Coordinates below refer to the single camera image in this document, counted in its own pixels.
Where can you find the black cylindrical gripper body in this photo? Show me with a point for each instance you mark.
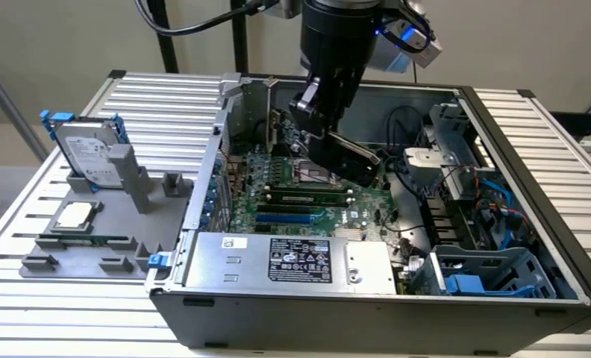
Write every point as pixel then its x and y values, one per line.
pixel 338 33

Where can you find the silver metal bracket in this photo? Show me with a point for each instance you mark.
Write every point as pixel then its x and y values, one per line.
pixel 424 160

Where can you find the green motherboard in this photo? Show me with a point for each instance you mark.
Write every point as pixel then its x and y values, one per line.
pixel 285 220

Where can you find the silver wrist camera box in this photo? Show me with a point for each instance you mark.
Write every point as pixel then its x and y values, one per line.
pixel 418 41

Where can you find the blue case latch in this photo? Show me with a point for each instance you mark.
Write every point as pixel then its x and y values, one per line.
pixel 157 260

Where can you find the black box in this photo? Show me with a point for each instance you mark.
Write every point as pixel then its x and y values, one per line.
pixel 574 123

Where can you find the black open PC case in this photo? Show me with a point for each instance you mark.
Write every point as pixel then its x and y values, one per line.
pixel 375 320

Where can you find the hard disk with blue carrier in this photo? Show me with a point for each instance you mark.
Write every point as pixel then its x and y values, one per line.
pixel 84 149

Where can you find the silver CPU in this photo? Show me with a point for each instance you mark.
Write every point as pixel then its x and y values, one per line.
pixel 79 215

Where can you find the black table corner cap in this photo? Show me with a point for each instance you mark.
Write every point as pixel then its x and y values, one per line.
pixel 526 93
pixel 117 74

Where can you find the small silver heatsink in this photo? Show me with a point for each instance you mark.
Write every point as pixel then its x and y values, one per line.
pixel 348 233

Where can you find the grey slanted metal pole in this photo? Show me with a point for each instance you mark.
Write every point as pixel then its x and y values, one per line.
pixel 6 100

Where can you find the green graphics card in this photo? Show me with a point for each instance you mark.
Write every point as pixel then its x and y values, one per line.
pixel 281 127

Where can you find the long black expansion slot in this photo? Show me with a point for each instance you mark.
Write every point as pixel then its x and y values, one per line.
pixel 283 208

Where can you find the metal drive cage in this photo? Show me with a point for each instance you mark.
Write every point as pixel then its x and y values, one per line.
pixel 455 149

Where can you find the grey parts rack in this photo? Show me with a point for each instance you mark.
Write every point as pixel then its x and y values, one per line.
pixel 141 220

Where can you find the green RAM stick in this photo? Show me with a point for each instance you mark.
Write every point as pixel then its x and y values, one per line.
pixel 81 239

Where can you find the black stand post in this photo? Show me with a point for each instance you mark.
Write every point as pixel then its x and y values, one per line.
pixel 167 52
pixel 240 41

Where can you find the blue expansion slot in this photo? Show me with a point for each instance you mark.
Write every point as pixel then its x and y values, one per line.
pixel 283 217

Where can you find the black RAM stick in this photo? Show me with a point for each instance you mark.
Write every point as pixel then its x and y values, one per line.
pixel 307 196

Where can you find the silver power supply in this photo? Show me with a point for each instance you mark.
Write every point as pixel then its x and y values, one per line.
pixel 255 261

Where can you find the CPU socket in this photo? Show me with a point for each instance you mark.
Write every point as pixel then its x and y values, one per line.
pixel 300 169

